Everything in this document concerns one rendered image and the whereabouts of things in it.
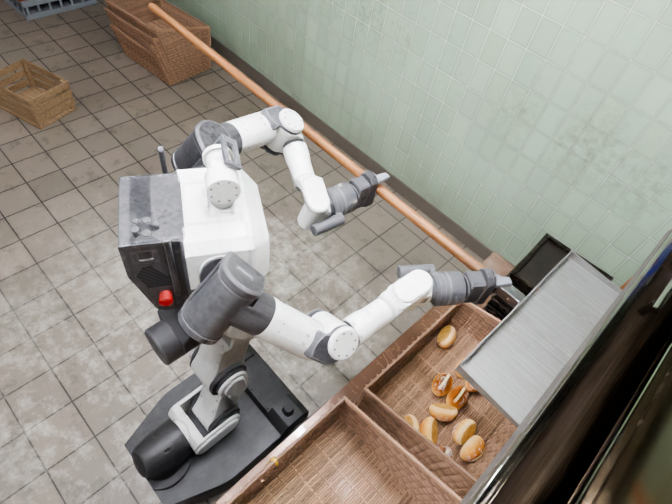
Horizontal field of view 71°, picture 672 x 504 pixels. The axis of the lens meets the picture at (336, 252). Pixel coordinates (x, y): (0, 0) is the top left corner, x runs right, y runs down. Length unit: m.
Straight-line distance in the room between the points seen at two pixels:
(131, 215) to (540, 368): 0.98
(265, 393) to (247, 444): 0.21
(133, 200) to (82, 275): 1.74
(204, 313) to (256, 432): 1.22
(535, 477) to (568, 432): 0.11
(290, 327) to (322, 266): 1.73
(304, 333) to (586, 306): 0.78
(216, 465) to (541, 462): 1.42
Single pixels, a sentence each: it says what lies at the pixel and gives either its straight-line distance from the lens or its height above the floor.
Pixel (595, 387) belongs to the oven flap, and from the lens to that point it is 1.00.
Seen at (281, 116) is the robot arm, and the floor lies 1.36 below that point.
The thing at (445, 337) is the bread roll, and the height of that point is 0.65.
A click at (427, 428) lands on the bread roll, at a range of 1.66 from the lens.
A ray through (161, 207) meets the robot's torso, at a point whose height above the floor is 1.41.
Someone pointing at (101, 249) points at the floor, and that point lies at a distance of 2.86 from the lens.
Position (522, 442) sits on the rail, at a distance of 0.84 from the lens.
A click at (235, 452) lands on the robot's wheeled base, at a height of 0.17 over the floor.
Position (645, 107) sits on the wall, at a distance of 2.30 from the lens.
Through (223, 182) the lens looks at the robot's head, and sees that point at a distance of 0.93.
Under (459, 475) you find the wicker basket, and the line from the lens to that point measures 1.51.
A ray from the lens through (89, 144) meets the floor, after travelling 3.51.
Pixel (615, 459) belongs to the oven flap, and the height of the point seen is 1.47.
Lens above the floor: 2.15
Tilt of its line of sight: 51 degrees down
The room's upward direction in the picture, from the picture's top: 12 degrees clockwise
